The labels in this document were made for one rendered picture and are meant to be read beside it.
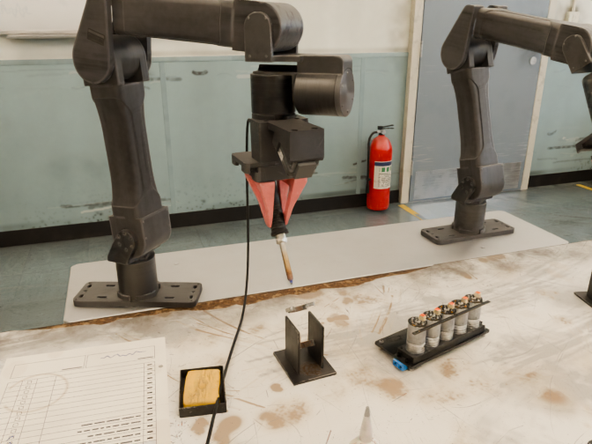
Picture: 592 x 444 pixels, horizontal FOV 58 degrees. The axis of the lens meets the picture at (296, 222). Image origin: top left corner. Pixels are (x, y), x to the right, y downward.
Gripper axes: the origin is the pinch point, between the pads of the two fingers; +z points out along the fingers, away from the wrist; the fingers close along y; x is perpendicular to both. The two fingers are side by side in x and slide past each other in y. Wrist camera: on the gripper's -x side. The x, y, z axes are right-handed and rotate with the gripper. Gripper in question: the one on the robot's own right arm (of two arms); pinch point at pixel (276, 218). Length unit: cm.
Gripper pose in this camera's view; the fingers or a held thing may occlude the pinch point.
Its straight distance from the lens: 73.4
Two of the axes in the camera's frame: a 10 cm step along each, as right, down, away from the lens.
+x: -3.9, -3.2, 8.6
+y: 9.2, -1.5, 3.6
